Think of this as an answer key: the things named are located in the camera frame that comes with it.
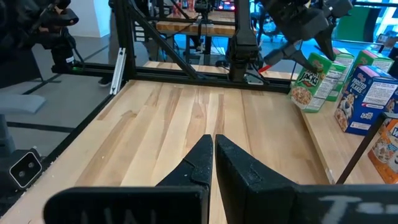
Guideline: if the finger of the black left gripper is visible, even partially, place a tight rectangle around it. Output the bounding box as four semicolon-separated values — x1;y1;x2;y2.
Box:
290;49;321;73
314;24;338;62

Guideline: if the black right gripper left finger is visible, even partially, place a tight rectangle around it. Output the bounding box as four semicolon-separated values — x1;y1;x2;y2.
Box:
43;133;215;224

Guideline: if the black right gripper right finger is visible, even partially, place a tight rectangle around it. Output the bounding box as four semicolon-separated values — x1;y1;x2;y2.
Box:
215;134;398;224

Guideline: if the orange Mini Wheats cereal box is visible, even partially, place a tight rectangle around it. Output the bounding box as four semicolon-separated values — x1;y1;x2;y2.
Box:
368;118;398;185

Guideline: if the green panel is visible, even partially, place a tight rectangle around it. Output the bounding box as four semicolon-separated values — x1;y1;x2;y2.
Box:
335;6;383;43

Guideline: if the wooden background table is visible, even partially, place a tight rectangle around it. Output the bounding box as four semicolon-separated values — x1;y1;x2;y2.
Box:
155;20;237;37

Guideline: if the silver aluminium bar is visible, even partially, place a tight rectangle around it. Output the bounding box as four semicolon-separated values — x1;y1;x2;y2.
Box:
109;47;127;96

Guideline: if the black metal shelf end frame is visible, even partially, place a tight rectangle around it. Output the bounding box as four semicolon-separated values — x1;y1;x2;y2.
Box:
335;111;398;185

